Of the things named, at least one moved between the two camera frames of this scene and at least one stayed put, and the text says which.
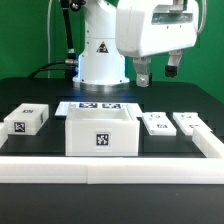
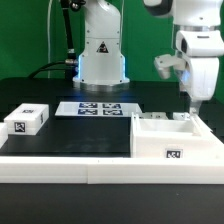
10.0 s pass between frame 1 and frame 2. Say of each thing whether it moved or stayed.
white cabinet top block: stayed
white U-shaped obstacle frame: stayed
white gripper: moved
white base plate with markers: stayed
